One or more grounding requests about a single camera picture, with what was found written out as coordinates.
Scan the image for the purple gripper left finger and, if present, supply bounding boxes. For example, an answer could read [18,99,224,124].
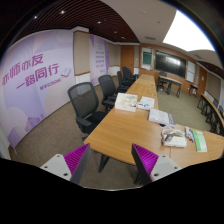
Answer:
[40,143,92,185]

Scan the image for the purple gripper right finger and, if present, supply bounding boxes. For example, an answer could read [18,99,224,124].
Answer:
[131,143,183,186]

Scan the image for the white power strip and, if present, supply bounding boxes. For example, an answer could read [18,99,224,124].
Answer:
[162,136,187,147]

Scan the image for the long wooden conference table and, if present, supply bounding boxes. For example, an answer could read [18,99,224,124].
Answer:
[83,73,224,174]

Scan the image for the white box with papers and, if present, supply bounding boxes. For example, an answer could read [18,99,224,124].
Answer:
[148,108,176,126]

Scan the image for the blue white small packet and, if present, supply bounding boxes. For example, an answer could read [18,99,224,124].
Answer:
[185,126,194,142]

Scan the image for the white paper stack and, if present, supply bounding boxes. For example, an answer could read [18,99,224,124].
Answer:
[136,96,155,110]

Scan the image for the green paper leaflet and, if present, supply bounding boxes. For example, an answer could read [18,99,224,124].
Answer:
[193,130,207,152]

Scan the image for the nearest black office chair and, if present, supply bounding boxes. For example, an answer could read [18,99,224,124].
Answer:
[67,82,107,134]

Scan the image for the black office chair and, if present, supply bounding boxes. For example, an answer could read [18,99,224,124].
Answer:
[98,75,116,112]
[67,82,107,134]

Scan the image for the right side wooden table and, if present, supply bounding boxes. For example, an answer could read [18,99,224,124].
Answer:
[197,94,224,137]

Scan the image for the small desk near screen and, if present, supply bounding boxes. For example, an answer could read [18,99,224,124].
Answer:
[157,75,182,98]

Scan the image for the far black office chairs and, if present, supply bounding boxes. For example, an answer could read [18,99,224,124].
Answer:
[117,66,138,93]

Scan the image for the purple wall banner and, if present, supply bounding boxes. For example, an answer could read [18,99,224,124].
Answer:
[0,29,75,147]

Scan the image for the wall television screen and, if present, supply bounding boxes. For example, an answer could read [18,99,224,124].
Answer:
[155,51,186,78]

